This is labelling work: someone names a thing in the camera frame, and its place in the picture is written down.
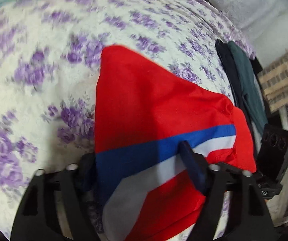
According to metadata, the red track pants striped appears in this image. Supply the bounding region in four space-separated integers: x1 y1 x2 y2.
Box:
94 45 256 240

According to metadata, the dark green garment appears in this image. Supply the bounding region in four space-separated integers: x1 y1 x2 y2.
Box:
228 41 268 136

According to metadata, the striped beige curtain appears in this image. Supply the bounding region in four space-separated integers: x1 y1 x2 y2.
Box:
258 52 288 112

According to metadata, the dark navy garment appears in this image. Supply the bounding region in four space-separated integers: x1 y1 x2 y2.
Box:
215 40 254 134

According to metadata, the white lace canopy cloth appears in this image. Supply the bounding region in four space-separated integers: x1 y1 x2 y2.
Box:
208 0 288 67

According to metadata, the purple floral bed sheet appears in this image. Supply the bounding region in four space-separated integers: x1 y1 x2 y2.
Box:
0 0 255 238

